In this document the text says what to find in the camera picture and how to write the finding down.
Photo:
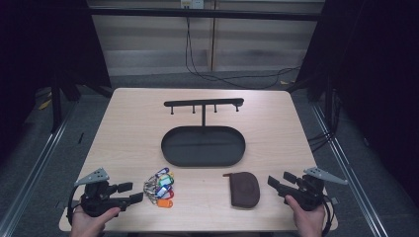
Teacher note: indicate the person's right hand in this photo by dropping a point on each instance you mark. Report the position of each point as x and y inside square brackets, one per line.
[309, 222]

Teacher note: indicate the metal floor rail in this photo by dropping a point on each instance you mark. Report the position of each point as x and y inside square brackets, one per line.
[349, 164]
[36, 168]

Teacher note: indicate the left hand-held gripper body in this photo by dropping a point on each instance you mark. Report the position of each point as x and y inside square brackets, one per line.
[95, 200]

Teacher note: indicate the dark curtain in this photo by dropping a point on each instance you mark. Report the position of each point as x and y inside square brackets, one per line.
[372, 82]
[42, 42]

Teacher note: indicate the key bunch with coloured tags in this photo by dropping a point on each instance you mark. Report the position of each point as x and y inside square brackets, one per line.
[160, 189]

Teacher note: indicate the yellow tape strip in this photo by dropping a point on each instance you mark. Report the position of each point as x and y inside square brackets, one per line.
[45, 104]

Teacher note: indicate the brown zip pouch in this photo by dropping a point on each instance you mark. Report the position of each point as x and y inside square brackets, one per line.
[244, 191]

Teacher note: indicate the black metal stand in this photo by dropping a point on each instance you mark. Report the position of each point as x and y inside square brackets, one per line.
[56, 105]

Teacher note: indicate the white wall socket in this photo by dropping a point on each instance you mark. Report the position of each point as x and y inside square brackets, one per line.
[192, 4]

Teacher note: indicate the person's left hand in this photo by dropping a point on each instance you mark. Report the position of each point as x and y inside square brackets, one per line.
[87, 225]

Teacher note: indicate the black horizontal bar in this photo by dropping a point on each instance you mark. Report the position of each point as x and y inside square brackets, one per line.
[204, 14]

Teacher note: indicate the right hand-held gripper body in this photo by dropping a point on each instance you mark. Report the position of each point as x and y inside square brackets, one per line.
[309, 194]

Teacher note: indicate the grey tape piece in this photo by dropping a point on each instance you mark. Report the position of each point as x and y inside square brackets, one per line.
[62, 204]
[333, 200]

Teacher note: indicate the black key rack with tray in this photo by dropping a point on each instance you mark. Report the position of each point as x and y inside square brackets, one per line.
[202, 148]

